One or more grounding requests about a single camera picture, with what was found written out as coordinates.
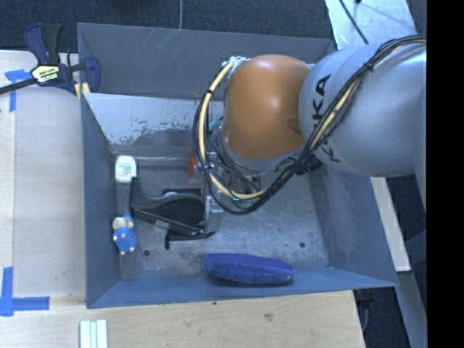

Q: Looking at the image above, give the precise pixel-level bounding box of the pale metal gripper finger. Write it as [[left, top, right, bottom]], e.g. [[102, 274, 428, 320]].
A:
[[204, 195, 224, 233]]

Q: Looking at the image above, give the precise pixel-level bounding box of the blue toy figure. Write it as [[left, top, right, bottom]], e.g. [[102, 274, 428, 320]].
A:
[[111, 214, 140, 257]]

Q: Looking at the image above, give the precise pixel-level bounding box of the blue cloth pouch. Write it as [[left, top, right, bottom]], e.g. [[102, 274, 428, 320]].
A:
[[202, 252, 296, 286]]

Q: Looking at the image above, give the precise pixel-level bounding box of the white bottle with label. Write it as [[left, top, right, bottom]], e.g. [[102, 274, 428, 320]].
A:
[[114, 154, 138, 185]]

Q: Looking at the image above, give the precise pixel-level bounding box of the grey metal bin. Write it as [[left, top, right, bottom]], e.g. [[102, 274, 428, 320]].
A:
[[75, 22, 400, 310]]

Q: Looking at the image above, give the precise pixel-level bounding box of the black flat pouch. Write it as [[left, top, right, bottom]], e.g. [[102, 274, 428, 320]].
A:
[[129, 175, 217, 251]]

